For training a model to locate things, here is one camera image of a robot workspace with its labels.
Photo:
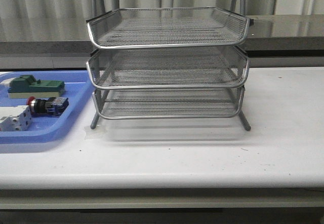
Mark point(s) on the silver mesh tray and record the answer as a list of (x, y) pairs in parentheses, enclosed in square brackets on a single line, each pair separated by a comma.
[(168, 103), (193, 67), (134, 28)]

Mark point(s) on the red emergency stop button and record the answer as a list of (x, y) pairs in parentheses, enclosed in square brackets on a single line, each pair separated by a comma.
[(54, 106)]

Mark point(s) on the silver mesh bottom tray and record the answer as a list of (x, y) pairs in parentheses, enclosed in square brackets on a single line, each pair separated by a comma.
[(168, 103)]

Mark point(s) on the silver mesh top tray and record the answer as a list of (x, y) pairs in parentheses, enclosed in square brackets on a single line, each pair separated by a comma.
[(134, 28)]

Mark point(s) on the blue plastic tray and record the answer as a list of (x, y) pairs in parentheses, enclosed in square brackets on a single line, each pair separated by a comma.
[(78, 88)]

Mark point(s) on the white circuit breaker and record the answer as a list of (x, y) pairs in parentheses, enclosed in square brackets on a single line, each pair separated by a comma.
[(15, 118)]

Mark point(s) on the small white plastic part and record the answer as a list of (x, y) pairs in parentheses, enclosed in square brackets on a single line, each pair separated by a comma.
[(6, 82)]

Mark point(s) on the silver metal rack frame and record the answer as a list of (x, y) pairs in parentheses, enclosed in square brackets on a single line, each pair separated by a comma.
[(240, 115)]

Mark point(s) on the green electrical switch block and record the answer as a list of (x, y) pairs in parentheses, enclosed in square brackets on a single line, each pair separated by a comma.
[(27, 85)]

